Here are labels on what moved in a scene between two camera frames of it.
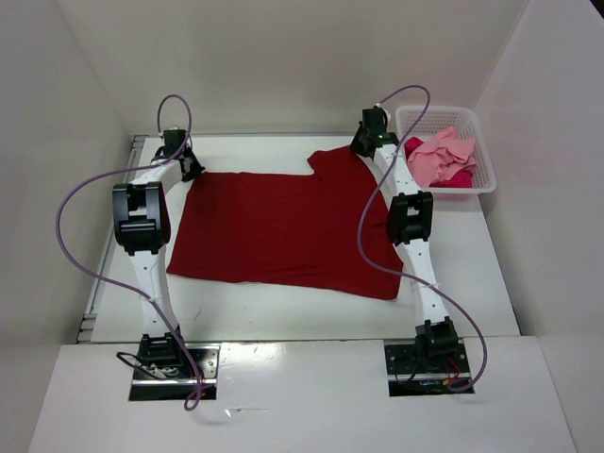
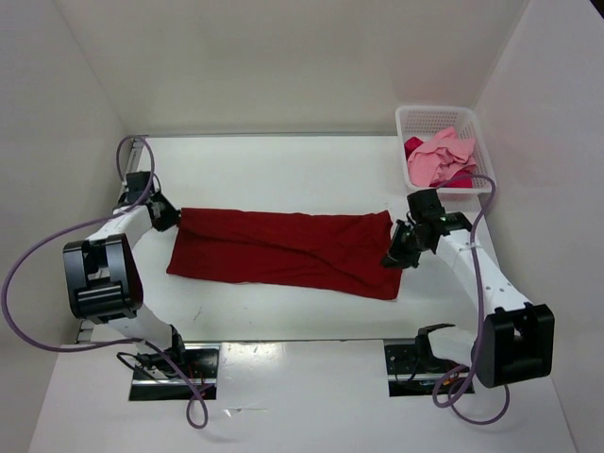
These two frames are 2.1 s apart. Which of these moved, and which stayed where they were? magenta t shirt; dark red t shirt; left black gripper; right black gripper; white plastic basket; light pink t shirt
Moved: left black gripper; dark red t shirt; right black gripper
Stayed: white plastic basket; light pink t shirt; magenta t shirt
